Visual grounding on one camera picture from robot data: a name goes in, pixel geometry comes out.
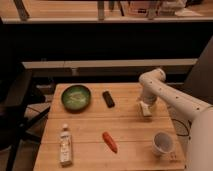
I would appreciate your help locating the white plastic cup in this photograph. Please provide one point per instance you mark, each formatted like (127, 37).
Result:
(162, 144)

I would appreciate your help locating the black rectangular block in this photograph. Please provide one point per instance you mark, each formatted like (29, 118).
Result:
(108, 99)

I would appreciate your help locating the orange carrot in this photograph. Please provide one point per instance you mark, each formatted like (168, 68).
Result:
(110, 142)

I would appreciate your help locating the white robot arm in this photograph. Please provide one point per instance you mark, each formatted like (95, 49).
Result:
(199, 156)

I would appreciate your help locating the black office chair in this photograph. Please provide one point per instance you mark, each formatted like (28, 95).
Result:
(17, 91)

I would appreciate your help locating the wooden shelf rail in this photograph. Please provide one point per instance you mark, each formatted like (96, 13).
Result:
(108, 63)

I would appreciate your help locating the green ceramic bowl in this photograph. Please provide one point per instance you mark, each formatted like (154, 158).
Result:
(76, 98)

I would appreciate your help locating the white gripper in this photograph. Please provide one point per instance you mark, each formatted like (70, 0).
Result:
(147, 101)

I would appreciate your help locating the white sponge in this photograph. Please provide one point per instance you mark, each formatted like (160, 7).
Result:
(145, 109)

